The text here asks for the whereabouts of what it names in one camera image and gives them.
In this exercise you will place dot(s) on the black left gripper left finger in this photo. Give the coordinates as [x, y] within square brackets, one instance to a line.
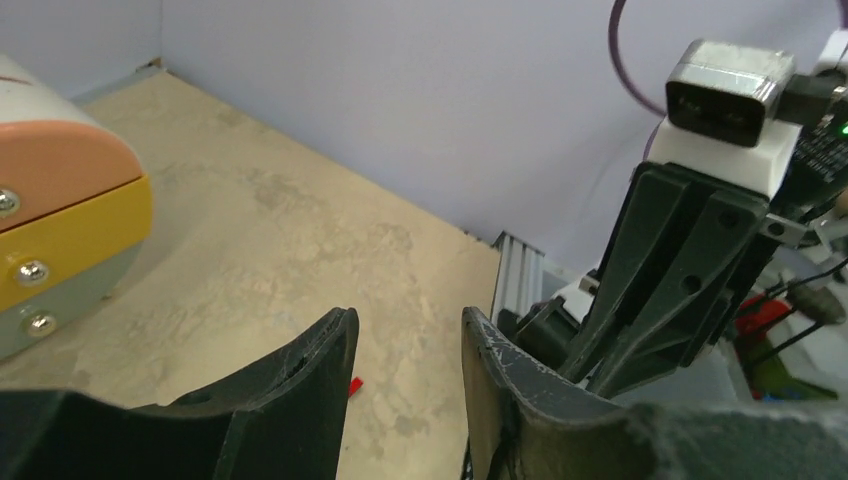
[280, 417]

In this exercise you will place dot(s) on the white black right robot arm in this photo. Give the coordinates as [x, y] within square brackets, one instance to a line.
[685, 251]

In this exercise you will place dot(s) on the red pen cap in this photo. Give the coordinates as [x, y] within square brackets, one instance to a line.
[354, 386]

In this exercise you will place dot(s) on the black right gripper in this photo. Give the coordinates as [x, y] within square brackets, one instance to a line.
[684, 252]

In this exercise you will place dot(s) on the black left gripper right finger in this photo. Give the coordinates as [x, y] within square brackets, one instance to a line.
[527, 422]

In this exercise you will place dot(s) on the round cream drawer cabinet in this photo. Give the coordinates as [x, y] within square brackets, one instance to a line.
[76, 207]

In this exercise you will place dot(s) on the aluminium frame rail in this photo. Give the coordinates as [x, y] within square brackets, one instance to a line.
[519, 279]

